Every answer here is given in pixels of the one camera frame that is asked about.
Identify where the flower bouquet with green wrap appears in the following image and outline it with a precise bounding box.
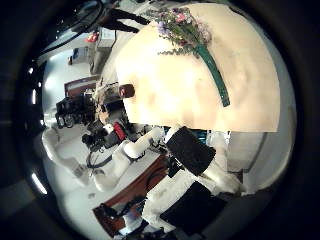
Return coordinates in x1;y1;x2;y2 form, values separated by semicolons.
143;6;232;108

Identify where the red and black case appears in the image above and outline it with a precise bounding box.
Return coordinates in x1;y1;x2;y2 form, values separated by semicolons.
112;121;128;142

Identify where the black equipment stack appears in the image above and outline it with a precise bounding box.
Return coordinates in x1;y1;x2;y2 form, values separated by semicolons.
54;93;98;130

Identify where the white chair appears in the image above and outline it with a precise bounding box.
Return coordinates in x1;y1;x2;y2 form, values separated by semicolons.
41;127;92;186

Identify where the white box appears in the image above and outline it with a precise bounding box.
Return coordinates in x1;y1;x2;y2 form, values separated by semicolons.
97;27;117;48

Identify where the person in black clothes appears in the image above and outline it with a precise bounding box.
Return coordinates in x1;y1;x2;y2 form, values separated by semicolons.
98;7;151;34

